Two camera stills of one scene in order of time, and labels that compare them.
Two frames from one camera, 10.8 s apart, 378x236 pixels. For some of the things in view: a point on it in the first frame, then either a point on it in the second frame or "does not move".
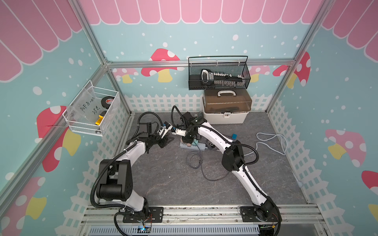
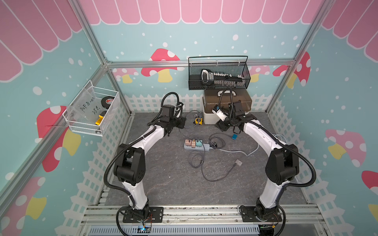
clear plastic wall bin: [89, 111] does not move
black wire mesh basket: [218, 73] does not move
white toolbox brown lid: [226, 106] does not move
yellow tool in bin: [99, 121] does not move
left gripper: [164, 141] -> [181, 121]
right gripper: [184, 139] -> [220, 125]
